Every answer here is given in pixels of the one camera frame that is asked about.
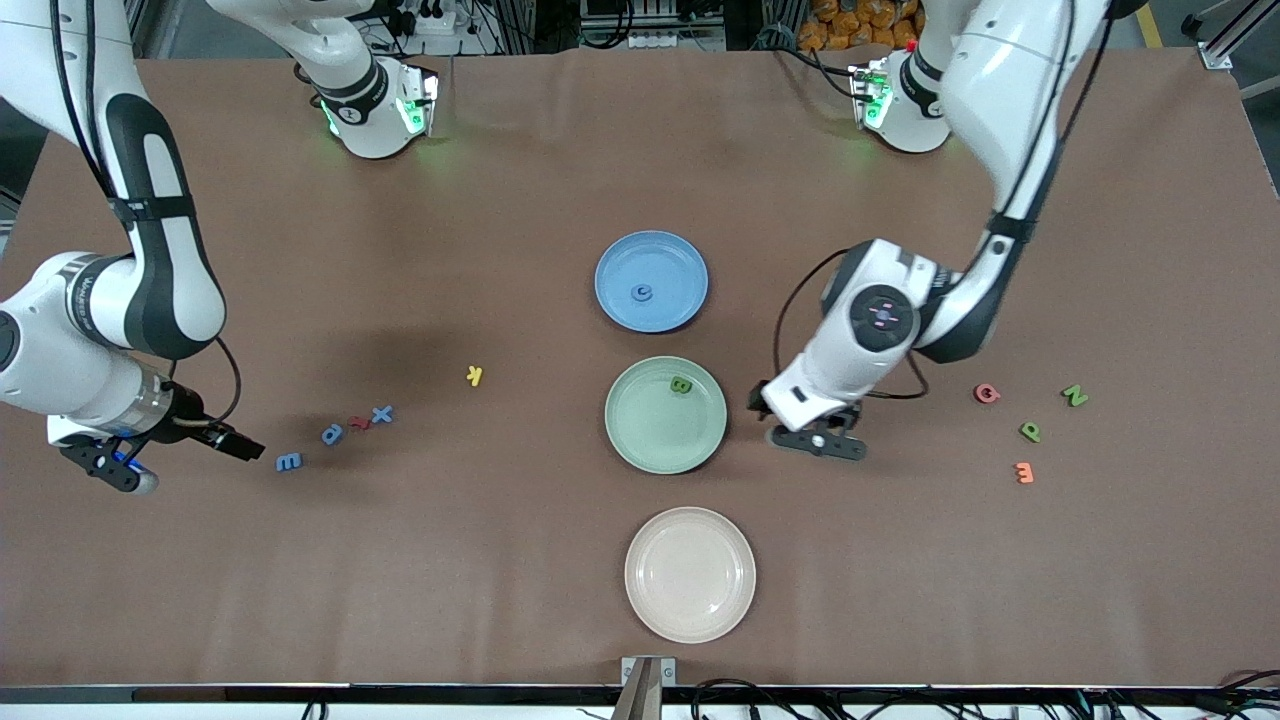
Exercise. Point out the pale green plate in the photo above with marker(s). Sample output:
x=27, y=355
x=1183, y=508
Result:
x=650, y=430

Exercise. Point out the metal table edge bracket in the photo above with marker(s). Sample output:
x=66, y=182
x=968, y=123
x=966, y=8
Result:
x=632, y=668

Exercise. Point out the blue foam letter E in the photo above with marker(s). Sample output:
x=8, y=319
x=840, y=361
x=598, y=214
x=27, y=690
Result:
x=288, y=462

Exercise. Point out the green foam letter N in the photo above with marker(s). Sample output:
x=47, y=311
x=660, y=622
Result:
x=1075, y=395

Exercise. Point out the green foam letter P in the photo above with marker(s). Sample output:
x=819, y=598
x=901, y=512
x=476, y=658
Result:
x=1030, y=432

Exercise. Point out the beige pink plate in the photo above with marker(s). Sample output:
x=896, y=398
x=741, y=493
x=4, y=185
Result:
x=690, y=575

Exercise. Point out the pink foam letter G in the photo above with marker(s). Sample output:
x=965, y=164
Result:
x=980, y=393

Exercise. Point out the white power strip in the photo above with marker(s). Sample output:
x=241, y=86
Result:
x=435, y=18

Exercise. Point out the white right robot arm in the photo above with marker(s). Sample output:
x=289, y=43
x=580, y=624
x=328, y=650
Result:
x=160, y=250

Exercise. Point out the pile of orange fruit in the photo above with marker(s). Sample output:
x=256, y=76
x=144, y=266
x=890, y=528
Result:
x=860, y=25

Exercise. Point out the brown table cover sheet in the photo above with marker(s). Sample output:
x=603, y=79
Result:
x=500, y=550

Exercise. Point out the metal table edge rail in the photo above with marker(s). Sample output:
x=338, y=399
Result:
x=300, y=693

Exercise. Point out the blue plate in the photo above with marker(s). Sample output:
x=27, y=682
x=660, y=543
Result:
x=670, y=265

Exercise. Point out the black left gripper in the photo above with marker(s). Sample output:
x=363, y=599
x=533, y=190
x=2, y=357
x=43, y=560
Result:
x=758, y=396

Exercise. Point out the aluminium frame profile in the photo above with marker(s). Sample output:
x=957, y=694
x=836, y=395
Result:
x=1215, y=55

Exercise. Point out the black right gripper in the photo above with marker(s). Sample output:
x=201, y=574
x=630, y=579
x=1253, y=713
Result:
x=192, y=420

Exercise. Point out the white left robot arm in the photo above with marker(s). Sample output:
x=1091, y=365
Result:
x=1000, y=100

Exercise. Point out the dark equipment rack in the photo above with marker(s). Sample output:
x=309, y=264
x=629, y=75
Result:
x=650, y=40

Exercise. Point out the blue foam letter X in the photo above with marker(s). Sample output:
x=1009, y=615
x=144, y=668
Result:
x=382, y=414

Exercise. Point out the blue foam letter a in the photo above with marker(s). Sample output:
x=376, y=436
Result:
x=331, y=434

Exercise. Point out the orange foam letter E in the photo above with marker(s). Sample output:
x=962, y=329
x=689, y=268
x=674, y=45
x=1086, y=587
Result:
x=1023, y=472

